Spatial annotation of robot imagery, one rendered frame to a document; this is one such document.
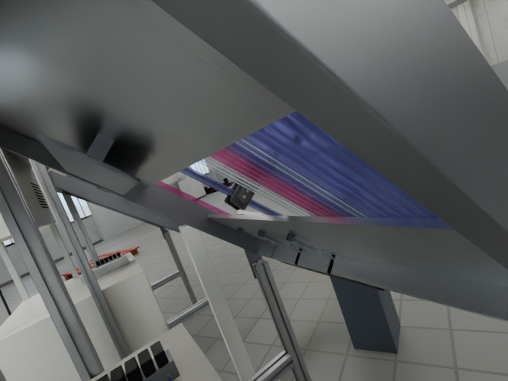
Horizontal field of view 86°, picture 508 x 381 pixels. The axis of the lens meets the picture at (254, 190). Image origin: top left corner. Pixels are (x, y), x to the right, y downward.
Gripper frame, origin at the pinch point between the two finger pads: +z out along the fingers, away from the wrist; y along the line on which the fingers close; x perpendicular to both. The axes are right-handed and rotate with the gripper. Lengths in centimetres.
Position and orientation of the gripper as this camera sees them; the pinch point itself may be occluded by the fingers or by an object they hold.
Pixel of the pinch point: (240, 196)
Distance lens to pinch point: 47.5
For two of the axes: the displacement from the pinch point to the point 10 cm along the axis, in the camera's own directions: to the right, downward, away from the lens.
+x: 7.3, 5.7, 3.7
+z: -4.7, 8.2, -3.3
